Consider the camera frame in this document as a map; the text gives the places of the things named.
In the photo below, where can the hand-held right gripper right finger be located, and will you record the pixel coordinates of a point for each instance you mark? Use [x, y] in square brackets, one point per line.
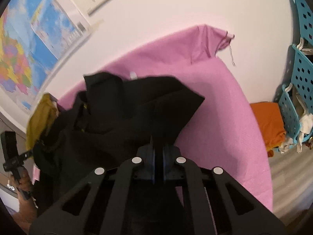
[168, 162]

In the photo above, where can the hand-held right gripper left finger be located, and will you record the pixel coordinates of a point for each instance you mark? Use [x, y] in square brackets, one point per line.
[146, 162]

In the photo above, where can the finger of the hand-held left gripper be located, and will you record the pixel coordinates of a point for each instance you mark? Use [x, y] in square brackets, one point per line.
[25, 154]

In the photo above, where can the black garment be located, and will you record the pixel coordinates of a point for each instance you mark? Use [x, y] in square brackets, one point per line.
[110, 117]

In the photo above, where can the person's left forearm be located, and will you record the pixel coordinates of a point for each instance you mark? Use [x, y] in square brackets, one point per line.
[24, 213]

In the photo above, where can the person's left hand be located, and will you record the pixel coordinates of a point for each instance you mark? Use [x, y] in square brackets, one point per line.
[25, 182]

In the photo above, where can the mustard yellow garment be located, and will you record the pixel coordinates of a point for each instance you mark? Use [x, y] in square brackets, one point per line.
[40, 117]

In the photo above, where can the pink blanket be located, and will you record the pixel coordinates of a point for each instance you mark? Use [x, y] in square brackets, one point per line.
[220, 102]

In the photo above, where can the orange cloth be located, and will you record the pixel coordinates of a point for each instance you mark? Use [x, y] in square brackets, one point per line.
[269, 124]

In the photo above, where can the white cloth bag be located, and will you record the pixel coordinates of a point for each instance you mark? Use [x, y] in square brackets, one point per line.
[304, 124]

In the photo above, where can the blue perforated storage rack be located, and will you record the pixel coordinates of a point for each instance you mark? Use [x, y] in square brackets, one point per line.
[303, 78]

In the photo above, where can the large colourful wall map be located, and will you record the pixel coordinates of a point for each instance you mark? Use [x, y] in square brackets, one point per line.
[17, 61]

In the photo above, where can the small blue wall map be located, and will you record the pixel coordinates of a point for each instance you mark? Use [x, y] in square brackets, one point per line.
[52, 22]

